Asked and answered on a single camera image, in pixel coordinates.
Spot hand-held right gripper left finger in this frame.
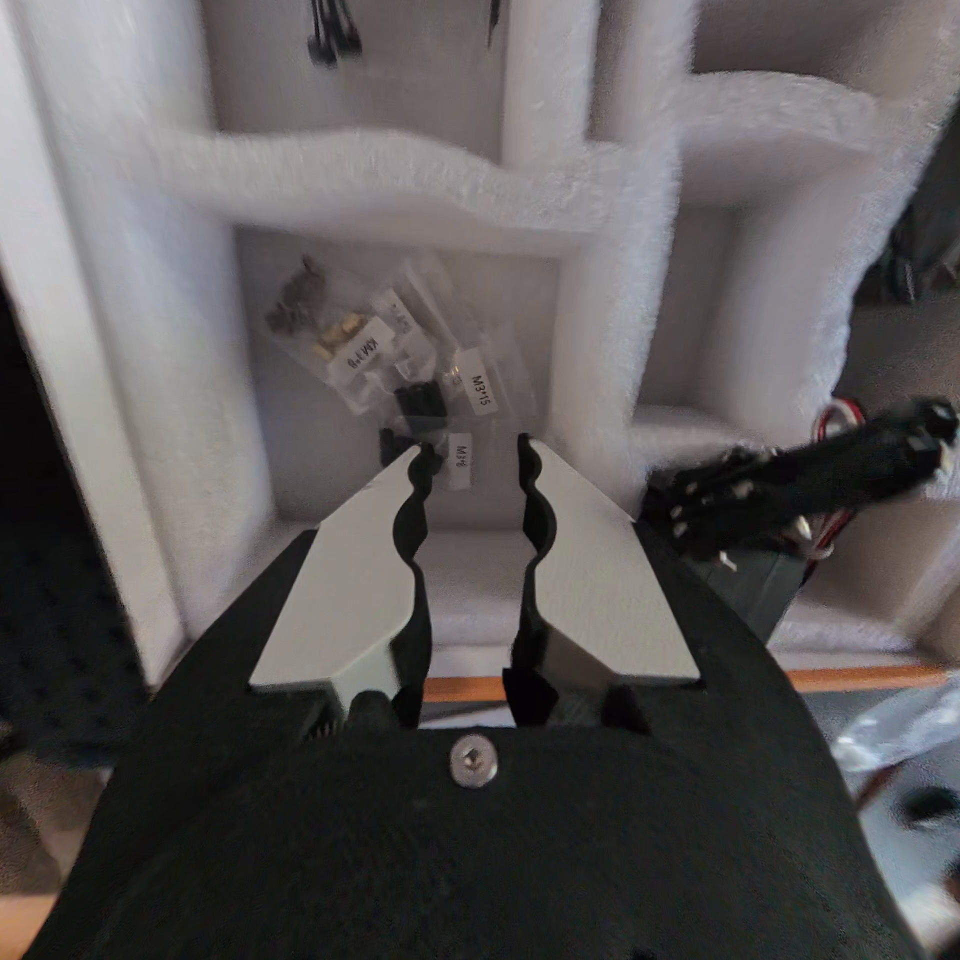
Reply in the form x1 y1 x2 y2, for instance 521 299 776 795
247 442 444 729

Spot small black part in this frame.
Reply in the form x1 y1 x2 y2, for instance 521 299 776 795
896 787 960 826

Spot white foam-lined kit box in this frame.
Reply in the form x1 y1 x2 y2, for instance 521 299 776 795
0 0 960 680

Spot red white servo wires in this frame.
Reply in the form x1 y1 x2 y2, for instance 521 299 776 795
780 401 871 560

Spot clear plastic bag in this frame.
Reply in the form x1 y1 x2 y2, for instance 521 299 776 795
828 678 960 777

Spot black servo bracket assembly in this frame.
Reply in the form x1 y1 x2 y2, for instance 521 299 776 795
641 396 960 639

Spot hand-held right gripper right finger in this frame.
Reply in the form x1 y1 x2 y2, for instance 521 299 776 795
502 432 702 729

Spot pile of labelled part bags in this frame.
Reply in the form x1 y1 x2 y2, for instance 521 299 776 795
262 255 537 496

